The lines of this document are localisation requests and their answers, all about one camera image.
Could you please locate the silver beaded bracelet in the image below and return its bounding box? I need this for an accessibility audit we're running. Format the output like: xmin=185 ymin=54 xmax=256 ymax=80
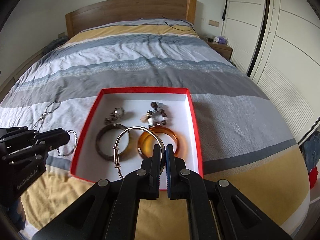
xmin=56 ymin=129 xmax=78 ymax=158

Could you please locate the amber orange bangle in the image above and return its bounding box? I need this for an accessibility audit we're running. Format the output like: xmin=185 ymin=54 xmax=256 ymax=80
xmin=137 ymin=126 xmax=187 ymax=159

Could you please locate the thin silver bangle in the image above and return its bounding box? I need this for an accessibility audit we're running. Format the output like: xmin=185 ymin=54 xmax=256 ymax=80
xmin=113 ymin=126 xmax=166 ymax=179

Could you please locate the dark brown bangle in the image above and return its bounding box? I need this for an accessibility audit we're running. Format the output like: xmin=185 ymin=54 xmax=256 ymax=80
xmin=95 ymin=124 xmax=135 ymax=161

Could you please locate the dark bead bracelet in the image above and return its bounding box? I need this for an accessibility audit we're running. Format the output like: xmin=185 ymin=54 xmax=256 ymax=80
xmin=141 ymin=101 xmax=168 ymax=127

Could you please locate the red jewelry box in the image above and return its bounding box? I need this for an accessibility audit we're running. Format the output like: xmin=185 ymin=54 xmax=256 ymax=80
xmin=70 ymin=87 xmax=203 ymax=183

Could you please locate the striped bed duvet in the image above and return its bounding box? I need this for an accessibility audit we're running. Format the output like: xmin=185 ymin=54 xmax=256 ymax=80
xmin=1 ymin=19 xmax=310 ymax=235

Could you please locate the dark green cloth pile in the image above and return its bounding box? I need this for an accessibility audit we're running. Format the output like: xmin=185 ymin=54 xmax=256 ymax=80
xmin=43 ymin=36 xmax=69 ymax=55

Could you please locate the wooden nightstand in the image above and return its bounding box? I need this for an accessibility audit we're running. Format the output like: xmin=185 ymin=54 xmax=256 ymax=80
xmin=207 ymin=42 xmax=233 ymax=60

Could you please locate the tissue box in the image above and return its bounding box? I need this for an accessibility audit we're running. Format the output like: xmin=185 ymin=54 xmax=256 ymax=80
xmin=213 ymin=36 xmax=228 ymax=44

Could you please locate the wooden headboard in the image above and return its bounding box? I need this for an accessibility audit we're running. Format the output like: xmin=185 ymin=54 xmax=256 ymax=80
xmin=65 ymin=0 xmax=197 ymax=38

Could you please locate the white wardrobe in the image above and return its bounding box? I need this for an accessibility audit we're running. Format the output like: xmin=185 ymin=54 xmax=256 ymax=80
xmin=222 ymin=0 xmax=319 ymax=144

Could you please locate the black cable on bed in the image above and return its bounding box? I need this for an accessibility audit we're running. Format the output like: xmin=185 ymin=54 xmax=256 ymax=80
xmin=135 ymin=16 xmax=197 ymax=33

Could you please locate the wall switch plate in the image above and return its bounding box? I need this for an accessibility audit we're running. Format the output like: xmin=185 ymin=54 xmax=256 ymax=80
xmin=208 ymin=20 xmax=220 ymax=27

